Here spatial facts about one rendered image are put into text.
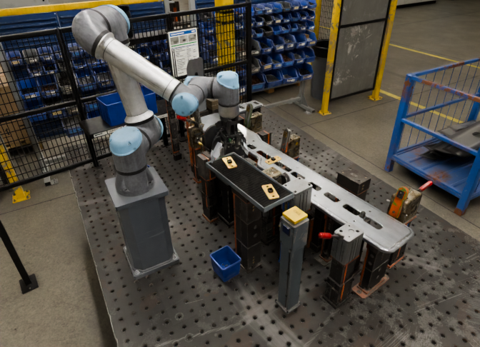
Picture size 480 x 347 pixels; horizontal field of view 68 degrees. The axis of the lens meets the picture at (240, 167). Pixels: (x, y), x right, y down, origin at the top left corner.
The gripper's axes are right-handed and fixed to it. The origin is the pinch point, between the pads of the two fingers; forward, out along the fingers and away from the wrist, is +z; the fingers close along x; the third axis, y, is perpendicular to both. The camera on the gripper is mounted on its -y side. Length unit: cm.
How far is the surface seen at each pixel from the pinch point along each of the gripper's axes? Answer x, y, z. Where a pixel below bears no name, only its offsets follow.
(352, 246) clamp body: 28, 47, 16
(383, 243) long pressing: 40, 48, 18
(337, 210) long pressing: 35.8, 26.2, 18.0
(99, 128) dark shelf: -49, -84, 15
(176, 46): 7, -117, -17
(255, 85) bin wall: 112, -235, 64
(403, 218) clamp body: 58, 39, 20
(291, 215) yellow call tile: 7.7, 38.5, 2.0
